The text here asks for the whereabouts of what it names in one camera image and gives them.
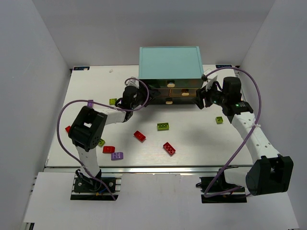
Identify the lime long lego centre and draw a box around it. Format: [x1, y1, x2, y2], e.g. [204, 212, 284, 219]
[157, 123, 169, 131]

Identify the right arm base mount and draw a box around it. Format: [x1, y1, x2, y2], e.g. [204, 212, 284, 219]
[195, 167, 247, 204]

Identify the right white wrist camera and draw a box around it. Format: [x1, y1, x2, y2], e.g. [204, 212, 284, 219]
[201, 69, 218, 91]

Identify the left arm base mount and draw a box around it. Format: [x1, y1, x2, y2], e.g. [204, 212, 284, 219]
[70, 170, 121, 201]

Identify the red lego centre left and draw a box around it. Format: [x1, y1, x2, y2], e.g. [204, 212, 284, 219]
[134, 130, 146, 142]

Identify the purple sloped lego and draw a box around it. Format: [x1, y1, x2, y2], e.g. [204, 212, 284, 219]
[111, 152, 124, 161]

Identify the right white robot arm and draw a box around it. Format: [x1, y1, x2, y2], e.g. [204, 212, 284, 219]
[196, 77, 294, 198]

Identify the red sloped lego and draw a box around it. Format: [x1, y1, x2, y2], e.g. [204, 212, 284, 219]
[102, 146, 115, 154]

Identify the right blue label sticker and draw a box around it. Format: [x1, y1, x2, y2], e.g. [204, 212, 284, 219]
[215, 65, 232, 69]

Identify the blue label sticker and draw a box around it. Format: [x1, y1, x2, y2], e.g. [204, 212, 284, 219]
[215, 65, 232, 69]
[73, 66, 90, 71]

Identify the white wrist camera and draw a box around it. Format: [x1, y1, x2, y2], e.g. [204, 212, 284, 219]
[125, 77, 139, 89]
[201, 69, 218, 91]

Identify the lime lego near left arm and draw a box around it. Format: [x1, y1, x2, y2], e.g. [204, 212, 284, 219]
[109, 98, 118, 105]

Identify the left blue label sticker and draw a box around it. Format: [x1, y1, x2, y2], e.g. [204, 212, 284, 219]
[73, 66, 90, 71]

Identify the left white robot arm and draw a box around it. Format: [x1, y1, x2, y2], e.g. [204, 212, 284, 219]
[69, 86, 160, 179]

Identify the lime small lego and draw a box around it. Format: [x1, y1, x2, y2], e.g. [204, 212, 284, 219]
[215, 116, 224, 124]

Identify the red lego centre right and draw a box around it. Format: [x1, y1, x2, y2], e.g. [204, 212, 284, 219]
[163, 142, 176, 156]

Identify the purple long lego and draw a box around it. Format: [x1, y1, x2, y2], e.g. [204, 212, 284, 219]
[87, 100, 94, 108]

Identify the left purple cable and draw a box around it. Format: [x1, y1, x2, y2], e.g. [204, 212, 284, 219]
[57, 78, 151, 201]

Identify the teal drawer cabinet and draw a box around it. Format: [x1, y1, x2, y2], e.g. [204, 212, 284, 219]
[139, 46, 204, 105]

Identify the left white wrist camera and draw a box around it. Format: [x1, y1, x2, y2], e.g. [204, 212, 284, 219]
[125, 77, 139, 89]

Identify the olive small lego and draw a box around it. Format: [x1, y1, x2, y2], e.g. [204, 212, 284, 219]
[98, 139, 105, 147]

